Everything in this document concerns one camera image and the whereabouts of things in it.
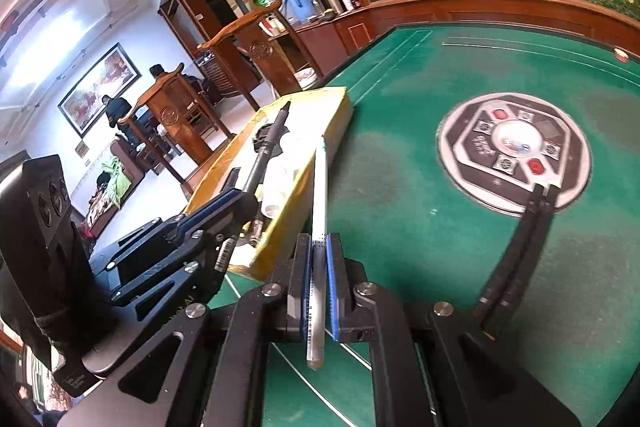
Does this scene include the dark frame eyeglasses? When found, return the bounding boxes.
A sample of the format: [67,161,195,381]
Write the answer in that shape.
[477,182,562,343]

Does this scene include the wooden chair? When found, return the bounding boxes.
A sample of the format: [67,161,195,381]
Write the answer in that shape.
[116,62,236,180]
[196,0,321,100]

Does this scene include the black pen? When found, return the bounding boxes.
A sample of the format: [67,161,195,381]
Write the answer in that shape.
[244,101,293,208]

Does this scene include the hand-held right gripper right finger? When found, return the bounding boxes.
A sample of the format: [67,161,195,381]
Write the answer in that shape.
[325,234,583,427]

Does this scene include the yellow cardboard box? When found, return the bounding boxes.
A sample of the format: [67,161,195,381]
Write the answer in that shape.
[184,86,357,283]

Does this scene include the green cloth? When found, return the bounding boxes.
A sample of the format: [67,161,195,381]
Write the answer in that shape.
[100,156,132,210]

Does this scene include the black round knob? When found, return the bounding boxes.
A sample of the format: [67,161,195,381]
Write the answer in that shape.
[254,124,283,155]

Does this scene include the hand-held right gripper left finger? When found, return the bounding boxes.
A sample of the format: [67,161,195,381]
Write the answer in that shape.
[57,232,313,427]

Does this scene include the framed wall painting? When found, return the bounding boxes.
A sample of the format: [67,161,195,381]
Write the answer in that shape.
[57,42,142,138]

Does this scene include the table centre control panel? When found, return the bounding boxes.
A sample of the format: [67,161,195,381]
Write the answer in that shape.
[436,92,593,219]

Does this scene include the blue thermos jug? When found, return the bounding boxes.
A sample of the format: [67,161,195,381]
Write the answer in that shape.
[277,0,321,25]

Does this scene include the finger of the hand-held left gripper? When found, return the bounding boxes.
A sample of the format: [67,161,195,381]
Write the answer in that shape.
[90,222,236,308]
[167,189,257,238]

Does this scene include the white pen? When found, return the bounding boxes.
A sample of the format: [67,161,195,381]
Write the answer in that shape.
[305,134,330,372]

